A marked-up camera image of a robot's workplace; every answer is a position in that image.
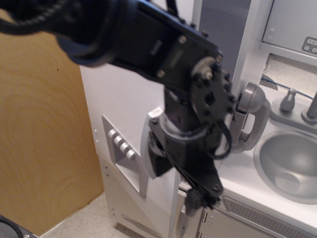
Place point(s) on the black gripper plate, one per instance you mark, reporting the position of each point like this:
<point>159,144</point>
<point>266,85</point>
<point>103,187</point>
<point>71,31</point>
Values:
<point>187,152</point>

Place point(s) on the silver fridge door handle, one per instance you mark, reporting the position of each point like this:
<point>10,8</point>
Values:
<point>145,141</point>

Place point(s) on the white toy fridge door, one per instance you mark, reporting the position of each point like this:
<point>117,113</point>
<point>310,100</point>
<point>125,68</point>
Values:
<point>124,98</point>

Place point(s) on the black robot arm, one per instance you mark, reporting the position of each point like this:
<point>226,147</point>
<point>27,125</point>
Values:
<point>157,44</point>

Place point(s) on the silver ice dispenser panel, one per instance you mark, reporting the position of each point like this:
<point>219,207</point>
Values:
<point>125,158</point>

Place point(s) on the white lower freezer door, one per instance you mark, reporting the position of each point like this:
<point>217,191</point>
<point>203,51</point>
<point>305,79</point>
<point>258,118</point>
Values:
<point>154,216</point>

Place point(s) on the grey oven vent panel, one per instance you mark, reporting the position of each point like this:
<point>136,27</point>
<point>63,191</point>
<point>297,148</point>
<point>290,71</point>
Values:
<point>265,220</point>

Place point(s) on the grey toy telephone handset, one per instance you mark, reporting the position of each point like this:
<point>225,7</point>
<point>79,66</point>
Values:
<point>249,119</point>

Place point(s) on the silver toy sink basin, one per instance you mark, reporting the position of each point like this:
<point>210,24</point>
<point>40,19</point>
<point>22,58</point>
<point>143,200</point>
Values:
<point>287,162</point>

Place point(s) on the plywood board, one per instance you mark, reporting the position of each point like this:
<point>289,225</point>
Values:
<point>48,164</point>

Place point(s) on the grey toy faucet set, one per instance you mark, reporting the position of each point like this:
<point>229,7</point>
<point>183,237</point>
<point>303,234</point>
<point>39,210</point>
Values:
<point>287,111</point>

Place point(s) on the black equipment base corner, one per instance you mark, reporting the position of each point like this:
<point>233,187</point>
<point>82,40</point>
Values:
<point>9,229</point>

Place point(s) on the toy microwave with keypad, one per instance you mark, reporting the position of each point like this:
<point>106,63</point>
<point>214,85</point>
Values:
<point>291,30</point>

